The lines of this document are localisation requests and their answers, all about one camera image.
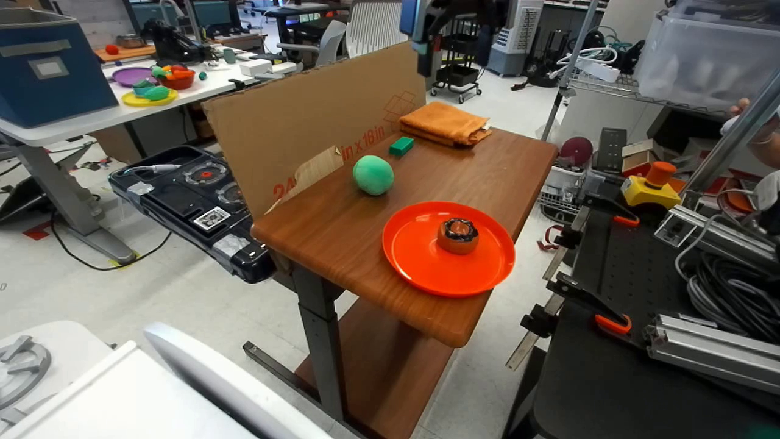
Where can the green plush ball toy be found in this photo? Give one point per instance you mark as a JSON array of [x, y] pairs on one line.
[[374, 177]]

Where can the orange round plate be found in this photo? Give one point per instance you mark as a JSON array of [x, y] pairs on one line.
[[415, 245]]

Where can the yellow plate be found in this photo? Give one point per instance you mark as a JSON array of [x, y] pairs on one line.
[[130, 100]]

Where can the brown cardboard sheet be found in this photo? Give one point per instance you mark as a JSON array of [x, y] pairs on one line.
[[307, 123]]

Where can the wooden top desk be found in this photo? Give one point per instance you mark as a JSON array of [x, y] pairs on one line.
[[341, 234]]

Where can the yellow emergency stop button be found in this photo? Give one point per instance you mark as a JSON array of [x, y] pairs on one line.
[[648, 190]]

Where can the black equipment case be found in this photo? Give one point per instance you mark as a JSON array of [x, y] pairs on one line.
[[186, 204]]

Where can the white work table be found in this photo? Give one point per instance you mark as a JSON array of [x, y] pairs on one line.
[[81, 123]]

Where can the black remote keypad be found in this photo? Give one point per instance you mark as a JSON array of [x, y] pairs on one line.
[[609, 149]]

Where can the folded orange cloth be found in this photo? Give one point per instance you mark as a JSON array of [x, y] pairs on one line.
[[442, 123]]

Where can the brown toy donut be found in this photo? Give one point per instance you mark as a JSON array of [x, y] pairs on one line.
[[459, 234]]

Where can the clear plastic storage bin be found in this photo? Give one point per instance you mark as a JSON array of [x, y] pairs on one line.
[[708, 56]]

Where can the white control cabinet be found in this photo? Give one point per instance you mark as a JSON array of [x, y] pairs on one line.
[[122, 397]]

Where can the aluminium extrusion rail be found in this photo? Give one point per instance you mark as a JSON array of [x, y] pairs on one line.
[[714, 234], [714, 351]]

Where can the purple plate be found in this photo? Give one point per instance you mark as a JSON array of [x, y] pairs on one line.
[[130, 75]]

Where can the small green block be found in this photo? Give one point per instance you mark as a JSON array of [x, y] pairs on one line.
[[401, 145]]

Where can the black perforated breadboard table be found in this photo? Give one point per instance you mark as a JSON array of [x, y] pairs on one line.
[[616, 382]]

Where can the blue storage bin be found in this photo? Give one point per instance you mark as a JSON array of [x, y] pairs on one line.
[[49, 74]]

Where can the red bowl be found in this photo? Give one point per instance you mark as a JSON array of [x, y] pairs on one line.
[[181, 78]]

